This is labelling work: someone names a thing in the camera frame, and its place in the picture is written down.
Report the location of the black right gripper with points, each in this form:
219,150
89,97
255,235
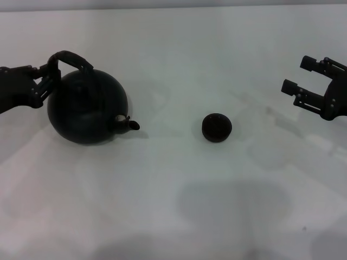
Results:
337,94

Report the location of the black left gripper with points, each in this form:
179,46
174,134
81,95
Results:
16,89

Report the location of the small dark teacup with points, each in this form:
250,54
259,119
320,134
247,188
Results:
217,127

